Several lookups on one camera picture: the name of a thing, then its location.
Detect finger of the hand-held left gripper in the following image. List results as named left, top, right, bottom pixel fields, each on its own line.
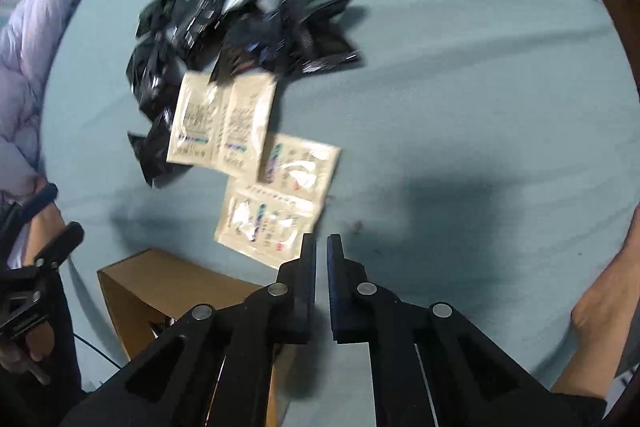
left=0, top=183, right=60, bottom=268
left=35, top=221, right=86, bottom=269

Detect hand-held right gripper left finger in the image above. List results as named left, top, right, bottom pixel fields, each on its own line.
left=60, top=233, right=318, bottom=427

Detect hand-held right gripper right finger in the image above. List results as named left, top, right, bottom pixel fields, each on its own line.
left=326, top=233, right=601, bottom=427

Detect beige double sachet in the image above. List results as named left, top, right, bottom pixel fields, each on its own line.
left=166, top=71, right=277, bottom=179
left=214, top=133, right=342, bottom=270

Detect cardboard box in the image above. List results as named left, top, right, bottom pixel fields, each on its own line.
left=97, top=248, right=296, bottom=427

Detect pile of black snack packets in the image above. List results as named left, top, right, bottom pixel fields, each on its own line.
left=125, top=0, right=363, bottom=190

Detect person's left hand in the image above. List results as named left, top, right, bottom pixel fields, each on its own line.
left=0, top=322, right=55, bottom=376

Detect teal bed sheet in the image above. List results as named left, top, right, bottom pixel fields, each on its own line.
left=40, top=0, right=640, bottom=427

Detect dark blue shorts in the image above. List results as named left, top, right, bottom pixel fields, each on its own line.
left=550, top=384, right=608, bottom=427

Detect black cable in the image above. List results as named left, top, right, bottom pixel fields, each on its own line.
left=75, top=332, right=126, bottom=370

